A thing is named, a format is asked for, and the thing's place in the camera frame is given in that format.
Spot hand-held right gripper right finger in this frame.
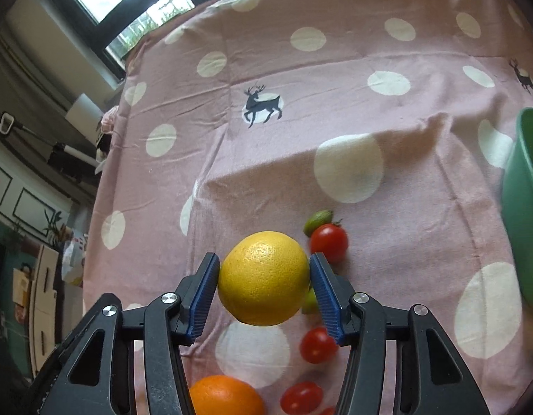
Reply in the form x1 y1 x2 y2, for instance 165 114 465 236
309 252 492 415

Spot light wooden cabinet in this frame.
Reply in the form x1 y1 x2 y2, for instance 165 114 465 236
28 244 62 375

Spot green bowl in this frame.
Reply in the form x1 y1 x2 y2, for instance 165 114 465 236
501 107 533 316

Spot pink crumpled cloth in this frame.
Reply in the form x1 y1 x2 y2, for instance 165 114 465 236
98 106 119 135

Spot small green fruit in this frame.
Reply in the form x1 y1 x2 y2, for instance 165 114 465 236
303 210 335 238
301 287 320 315

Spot pink polka-dot tablecloth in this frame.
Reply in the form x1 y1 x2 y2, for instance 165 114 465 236
83 0 533 415

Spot orange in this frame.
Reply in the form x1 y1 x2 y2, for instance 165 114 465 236
189 375 266 415

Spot yellow-green pear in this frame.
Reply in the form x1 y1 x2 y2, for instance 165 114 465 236
217 231 311 326

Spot red tomato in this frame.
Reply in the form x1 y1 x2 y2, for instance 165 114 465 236
280 381 324 414
310 223 349 264
300 327 339 364

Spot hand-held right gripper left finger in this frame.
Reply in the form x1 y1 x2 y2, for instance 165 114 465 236
33 251 221 415

